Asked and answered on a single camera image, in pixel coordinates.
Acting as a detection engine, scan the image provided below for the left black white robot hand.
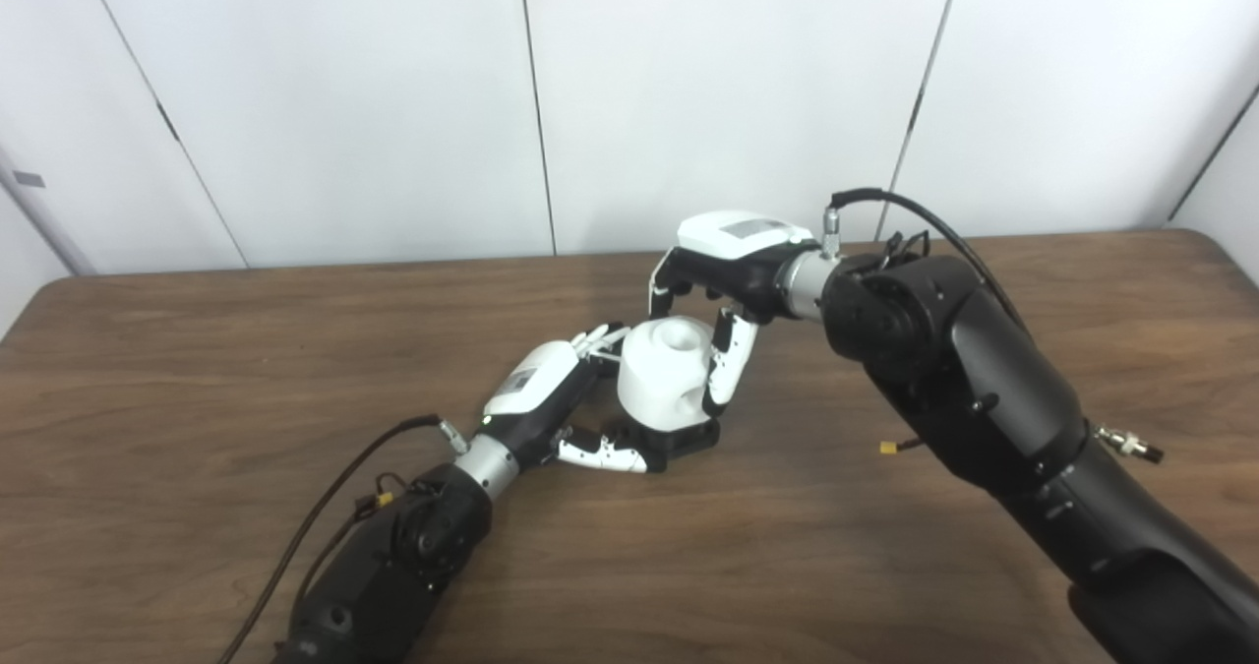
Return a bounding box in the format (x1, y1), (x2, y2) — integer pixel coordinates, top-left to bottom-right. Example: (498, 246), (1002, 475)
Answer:
(477, 325), (665, 475)

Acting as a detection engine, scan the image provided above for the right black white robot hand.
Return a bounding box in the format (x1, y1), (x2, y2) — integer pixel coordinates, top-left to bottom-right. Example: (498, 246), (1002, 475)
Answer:
(646, 211), (822, 419)

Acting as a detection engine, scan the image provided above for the round white piece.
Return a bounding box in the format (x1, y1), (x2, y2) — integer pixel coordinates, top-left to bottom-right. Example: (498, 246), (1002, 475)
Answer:
(617, 315), (726, 434)

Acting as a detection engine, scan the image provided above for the black flanged holder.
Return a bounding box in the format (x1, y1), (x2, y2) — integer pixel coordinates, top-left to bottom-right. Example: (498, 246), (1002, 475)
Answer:
(608, 416), (722, 475)

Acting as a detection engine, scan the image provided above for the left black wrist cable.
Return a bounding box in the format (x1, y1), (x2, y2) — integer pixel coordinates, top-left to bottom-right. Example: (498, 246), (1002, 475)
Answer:
(216, 414), (471, 664)

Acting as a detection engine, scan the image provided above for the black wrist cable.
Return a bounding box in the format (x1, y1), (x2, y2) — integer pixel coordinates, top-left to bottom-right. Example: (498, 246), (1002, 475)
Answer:
(821, 188), (1165, 465)
(216, 414), (471, 664)

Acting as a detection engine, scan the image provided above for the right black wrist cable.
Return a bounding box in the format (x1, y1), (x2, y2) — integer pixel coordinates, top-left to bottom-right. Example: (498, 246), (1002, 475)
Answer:
(821, 188), (1165, 465)

